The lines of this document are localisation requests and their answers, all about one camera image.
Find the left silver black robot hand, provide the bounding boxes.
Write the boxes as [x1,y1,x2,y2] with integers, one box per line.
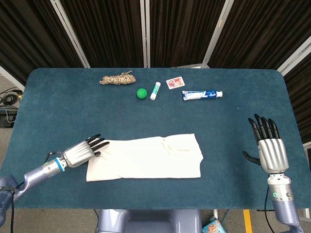
[62,133,110,168]

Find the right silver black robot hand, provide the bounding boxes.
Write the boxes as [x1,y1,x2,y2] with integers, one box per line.
[242,113,290,174]

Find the cream white T-shirt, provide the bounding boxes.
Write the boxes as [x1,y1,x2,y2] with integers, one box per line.
[86,133,204,182]

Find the dark teal table cloth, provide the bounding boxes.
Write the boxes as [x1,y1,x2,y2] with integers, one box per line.
[0,67,305,211]

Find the grey electrical box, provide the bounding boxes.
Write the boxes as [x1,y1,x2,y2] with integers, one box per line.
[0,108,17,128]

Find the blue cookie box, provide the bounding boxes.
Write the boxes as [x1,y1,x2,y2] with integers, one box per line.
[202,218,230,233]

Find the blue white toothpaste tube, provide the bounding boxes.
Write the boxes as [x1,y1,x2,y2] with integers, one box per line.
[182,89,223,101]

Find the grey-blue robot torso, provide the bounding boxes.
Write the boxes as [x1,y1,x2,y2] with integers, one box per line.
[96,208,203,233]

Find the white green glue stick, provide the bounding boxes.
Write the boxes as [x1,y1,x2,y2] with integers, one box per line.
[150,82,162,100]

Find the red playing card deck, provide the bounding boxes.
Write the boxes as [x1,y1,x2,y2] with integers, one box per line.
[166,76,184,90]

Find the beige braided rope bundle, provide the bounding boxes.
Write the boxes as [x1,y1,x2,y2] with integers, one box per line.
[99,69,137,85]

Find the black cable bundle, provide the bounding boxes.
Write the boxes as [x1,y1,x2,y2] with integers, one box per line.
[0,89,24,105]

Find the white partition frame post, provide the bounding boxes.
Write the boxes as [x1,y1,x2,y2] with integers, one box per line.
[50,0,91,68]
[276,36,311,76]
[202,0,235,68]
[0,65,25,91]
[139,0,151,68]

